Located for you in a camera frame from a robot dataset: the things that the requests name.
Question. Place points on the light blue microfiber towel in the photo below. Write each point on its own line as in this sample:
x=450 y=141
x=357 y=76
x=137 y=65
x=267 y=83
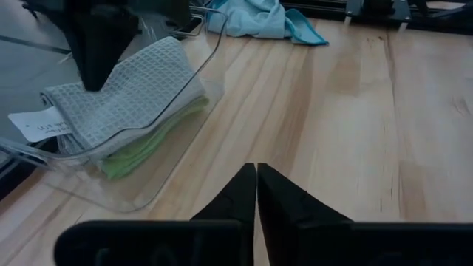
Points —
x=258 y=18

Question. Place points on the clear plastic bin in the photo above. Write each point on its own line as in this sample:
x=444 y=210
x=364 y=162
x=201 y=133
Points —
x=148 y=192

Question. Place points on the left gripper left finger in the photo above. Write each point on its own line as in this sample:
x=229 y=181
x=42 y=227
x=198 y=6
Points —
x=240 y=207

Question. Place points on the grey waffle microfiber towel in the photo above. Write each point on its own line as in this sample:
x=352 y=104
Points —
x=140 y=85

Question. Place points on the green microfiber towel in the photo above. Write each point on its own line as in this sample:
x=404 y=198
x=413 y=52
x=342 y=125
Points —
x=148 y=147

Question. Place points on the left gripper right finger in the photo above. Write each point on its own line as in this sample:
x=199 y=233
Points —
x=292 y=221

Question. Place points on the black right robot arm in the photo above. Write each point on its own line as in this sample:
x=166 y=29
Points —
x=377 y=7

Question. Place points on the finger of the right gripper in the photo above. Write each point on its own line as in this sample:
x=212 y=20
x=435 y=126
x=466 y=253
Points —
x=86 y=48
x=112 y=40

